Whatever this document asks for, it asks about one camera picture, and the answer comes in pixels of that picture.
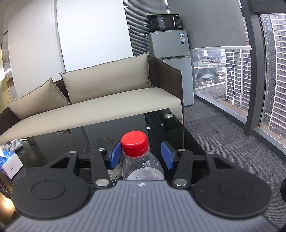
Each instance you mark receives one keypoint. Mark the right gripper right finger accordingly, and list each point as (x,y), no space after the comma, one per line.
(180,163)

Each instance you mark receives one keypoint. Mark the crumpled grey cloth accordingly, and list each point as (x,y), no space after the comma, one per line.
(14,146)

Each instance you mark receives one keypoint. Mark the beige sofa with brown frame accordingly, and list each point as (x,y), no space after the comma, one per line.
(165,93)

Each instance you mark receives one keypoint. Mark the silver refrigerator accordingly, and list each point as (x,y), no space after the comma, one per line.
(172,47)

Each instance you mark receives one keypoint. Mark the large beige back cushion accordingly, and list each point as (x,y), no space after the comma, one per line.
(108,78)

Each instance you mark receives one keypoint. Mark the clear glass mug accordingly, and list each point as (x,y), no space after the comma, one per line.
(102,156)

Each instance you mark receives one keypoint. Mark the black microwave oven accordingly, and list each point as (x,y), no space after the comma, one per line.
(164,22)

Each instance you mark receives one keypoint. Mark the grey roller window blind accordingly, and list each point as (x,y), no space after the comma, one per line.
(211,24)

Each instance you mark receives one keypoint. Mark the clear plastic water bottle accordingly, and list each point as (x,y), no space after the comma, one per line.
(143,167)

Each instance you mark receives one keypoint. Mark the blue white tissue box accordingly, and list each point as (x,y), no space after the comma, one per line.
(10,163)

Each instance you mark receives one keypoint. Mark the small beige throw pillow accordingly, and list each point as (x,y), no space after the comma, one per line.
(44,98)

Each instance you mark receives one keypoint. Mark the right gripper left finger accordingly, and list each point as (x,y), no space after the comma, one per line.
(105,164)

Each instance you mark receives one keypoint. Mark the red bottle cap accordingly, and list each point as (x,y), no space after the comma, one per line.
(135,144)

